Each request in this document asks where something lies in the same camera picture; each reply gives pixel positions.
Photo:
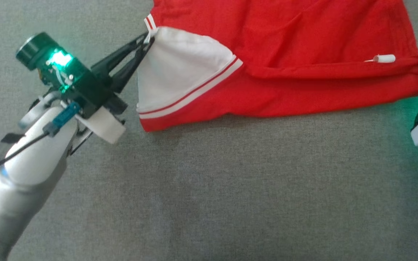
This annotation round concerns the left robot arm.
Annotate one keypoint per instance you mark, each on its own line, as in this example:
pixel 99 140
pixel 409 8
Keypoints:
pixel 20 181

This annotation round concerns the red white striped shorts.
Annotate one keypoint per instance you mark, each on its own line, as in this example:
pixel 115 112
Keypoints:
pixel 303 54

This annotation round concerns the grey fabric sofa seat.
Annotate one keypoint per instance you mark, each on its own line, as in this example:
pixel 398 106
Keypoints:
pixel 230 188

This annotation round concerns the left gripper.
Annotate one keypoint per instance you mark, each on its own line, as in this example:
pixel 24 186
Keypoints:
pixel 85 90

